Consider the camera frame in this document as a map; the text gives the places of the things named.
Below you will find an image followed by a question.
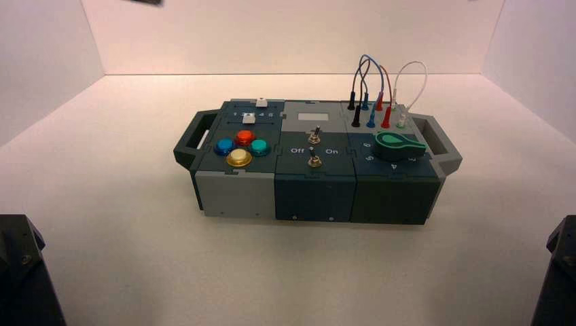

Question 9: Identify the black jumper wire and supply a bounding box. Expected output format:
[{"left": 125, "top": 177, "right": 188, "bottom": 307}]
[{"left": 347, "top": 57, "right": 372, "bottom": 128}]

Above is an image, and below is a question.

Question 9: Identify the blue round push button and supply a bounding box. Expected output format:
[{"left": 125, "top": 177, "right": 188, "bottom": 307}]
[{"left": 213, "top": 138, "right": 235, "bottom": 157}]

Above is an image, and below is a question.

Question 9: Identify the red round push button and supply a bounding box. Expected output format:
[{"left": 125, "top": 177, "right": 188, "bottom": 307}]
[{"left": 234, "top": 130, "right": 257, "bottom": 147}]

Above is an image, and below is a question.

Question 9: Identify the yellow round push button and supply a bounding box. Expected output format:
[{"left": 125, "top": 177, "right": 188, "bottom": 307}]
[{"left": 226, "top": 149, "right": 253, "bottom": 168}]

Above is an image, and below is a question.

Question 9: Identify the teal round push button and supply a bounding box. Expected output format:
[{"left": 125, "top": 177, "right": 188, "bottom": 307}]
[{"left": 248, "top": 139, "right": 271, "bottom": 158}]

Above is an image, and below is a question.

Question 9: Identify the modular grey-teal control box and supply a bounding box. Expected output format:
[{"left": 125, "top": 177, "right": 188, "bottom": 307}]
[{"left": 173, "top": 98, "right": 463, "bottom": 226}]

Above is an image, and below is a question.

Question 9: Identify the green rotary selector knob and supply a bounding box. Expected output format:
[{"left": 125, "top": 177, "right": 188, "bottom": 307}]
[{"left": 373, "top": 130, "right": 427, "bottom": 163}]

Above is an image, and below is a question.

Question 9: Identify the blue jumper wire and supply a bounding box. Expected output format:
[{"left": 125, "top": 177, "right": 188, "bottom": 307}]
[{"left": 358, "top": 54, "right": 384, "bottom": 129}]

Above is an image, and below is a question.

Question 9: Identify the red jumper wire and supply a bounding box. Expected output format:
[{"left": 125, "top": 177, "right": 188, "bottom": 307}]
[{"left": 377, "top": 64, "right": 393, "bottom": 130}]

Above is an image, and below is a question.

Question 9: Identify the white jumper wire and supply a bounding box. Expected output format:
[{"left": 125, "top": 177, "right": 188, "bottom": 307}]
[{"left": 391, "top": 60, "right": 429, "bottom": 129}]

